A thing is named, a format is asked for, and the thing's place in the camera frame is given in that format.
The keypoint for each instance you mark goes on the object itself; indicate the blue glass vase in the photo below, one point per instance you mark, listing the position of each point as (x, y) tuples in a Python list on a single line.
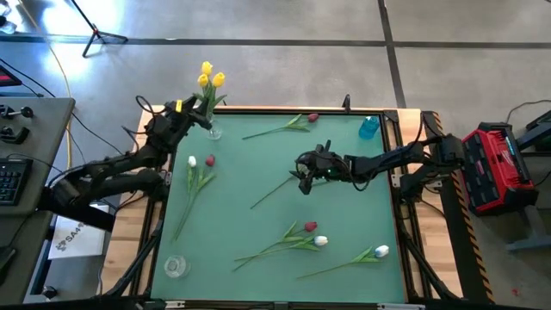
[(369, 127)]

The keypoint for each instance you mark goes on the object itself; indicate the black knobbed lever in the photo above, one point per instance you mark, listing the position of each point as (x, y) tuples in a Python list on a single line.
[(17, 113)]

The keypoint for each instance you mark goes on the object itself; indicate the black yellow hazard strip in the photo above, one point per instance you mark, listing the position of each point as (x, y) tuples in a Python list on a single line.
[(471, 258)]

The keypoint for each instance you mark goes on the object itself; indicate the white printed paper sign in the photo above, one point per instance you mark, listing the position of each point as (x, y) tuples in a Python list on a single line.
[(82, 241)]

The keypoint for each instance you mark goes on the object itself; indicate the black tripod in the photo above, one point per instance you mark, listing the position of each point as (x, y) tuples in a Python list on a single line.
[(95, 33)]

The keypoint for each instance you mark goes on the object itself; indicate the red and black tool case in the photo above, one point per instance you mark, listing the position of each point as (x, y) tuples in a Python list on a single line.
[(495, 172)]

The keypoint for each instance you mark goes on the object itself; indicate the black desk bar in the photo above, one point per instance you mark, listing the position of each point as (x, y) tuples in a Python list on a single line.
[(94, 220)]

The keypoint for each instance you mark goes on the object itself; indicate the tall clear glass vase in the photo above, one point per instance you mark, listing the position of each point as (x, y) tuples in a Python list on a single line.
[(214, 132)]

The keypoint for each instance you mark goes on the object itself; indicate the yellow tape tag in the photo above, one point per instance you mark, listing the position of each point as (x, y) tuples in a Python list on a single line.
[(178, 106)]

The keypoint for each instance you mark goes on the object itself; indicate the white label plate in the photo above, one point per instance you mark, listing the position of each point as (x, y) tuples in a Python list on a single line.
[(174, 304), (400, 306)]

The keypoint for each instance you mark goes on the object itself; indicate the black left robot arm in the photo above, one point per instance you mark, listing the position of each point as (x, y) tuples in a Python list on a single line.
[(107, 172)]

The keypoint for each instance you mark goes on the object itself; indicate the blue-grey stand base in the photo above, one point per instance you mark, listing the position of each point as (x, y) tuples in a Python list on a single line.
[(536, 239)]

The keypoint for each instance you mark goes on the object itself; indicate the black metal table frame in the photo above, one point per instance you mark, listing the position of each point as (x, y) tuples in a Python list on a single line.
[(327, 111)]

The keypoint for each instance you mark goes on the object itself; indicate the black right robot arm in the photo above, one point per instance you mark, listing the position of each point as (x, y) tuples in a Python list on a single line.
[(387, 160)]

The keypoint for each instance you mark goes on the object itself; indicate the dark screen with red glow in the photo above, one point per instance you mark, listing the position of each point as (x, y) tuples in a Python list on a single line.
[(6, 79)]

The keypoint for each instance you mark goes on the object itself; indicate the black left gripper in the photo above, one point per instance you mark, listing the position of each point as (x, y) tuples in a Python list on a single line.
[(172, 122)]

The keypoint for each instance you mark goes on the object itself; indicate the wooden table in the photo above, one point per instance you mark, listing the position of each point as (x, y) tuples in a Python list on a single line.
[(125, 241)]

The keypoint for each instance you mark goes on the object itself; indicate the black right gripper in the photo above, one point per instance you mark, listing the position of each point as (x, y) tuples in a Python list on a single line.
[(333, 168)]

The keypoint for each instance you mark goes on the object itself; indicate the green table mat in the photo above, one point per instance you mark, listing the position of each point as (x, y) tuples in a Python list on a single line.
[(241, 172)]

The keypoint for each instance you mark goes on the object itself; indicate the black desk clamp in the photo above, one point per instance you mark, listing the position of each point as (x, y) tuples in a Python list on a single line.
[(13, 135)]

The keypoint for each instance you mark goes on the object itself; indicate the small black knob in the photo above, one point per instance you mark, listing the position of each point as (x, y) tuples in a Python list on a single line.
[(49, 293)]

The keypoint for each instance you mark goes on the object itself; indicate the white artificial tulip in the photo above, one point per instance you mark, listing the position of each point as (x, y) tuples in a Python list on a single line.
[(381, 250), (192, 161), (271, 196), (320, 240)]

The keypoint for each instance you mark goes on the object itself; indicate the round clear glass vase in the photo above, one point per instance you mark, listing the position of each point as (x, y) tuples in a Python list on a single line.
[(176, 266)]

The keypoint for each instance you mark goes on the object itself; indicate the black keyboard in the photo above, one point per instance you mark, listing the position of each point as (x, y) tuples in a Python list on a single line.
[(13, 181)]

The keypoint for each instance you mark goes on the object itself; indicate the small black clamp post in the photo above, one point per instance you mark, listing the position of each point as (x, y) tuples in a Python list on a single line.
[(346, 103)]

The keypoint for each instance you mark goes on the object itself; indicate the grey desk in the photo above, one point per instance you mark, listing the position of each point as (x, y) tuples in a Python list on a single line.
[(47, 129)]

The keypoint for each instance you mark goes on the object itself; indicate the dark equipment box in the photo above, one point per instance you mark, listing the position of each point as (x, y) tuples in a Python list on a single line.
[(540, 129)]

